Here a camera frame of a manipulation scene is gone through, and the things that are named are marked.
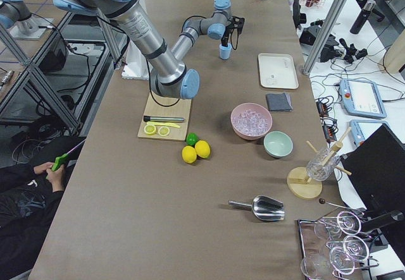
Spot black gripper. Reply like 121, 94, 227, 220
226, 16, 245, 40

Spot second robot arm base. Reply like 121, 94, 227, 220
1, 0, 53, 40

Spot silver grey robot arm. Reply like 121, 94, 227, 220
53, 0, 244, 99

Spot light blue cup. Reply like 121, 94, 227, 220
219, 43, 232, 60

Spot pile of clear ice cubes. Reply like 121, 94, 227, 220
232, 109, 270, 137

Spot steel ice scoop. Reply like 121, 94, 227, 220
228, 195, 285, 222

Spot cream rabbit tray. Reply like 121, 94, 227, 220
258, 53, 299, 90

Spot grey folded cloth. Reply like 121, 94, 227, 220
266, 92, 293, 112

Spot pink bowl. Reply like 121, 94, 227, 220
230, 102, 273, 140

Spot wooden cutting board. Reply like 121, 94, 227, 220
137, 94, 192, 141

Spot yellow plastic knife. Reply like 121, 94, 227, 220
146, 121, 181, 128

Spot green lime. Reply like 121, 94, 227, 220
185, 133, 199, 147

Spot black thermos bottle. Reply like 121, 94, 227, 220
349, 0, 376, 34

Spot mint green bowl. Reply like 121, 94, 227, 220
263, 131, 293, 158

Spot whole lemon far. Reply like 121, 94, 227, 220
194, 140, 211, 159

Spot whole lemon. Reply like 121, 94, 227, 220
182, 145, 197, 164
194, 140, 211, 159

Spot lemon half lower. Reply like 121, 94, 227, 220
158, 126, 170, 137

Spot lemon half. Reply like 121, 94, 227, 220
158, 126, 170, 137
144, 125, 157, 135

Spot steel muddler rod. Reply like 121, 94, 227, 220
143, 115, 185, 123

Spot lemon half upper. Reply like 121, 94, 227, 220
144, 125, 157, 135

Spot whole lemon near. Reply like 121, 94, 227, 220
182, 145, 197, 164

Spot blue teach pendant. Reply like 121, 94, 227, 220
349, 119, 389, 147
339, 78, 387, 119

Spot clear crystal glass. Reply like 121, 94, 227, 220
306, 148, 339, 181

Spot wooden glass drying rack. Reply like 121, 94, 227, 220
287, 127, 352, 199

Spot black monitor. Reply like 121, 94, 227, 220
342, 124, 404, 212

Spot green handheld tool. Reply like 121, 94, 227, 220
50, 136, 86, 172

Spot tray of wine glasses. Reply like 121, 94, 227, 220
297, 209, 380, 279

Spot seated person in black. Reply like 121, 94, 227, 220
0, 136, 86, 280

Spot aluminium frame post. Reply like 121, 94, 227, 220
302, 0, 346, 76

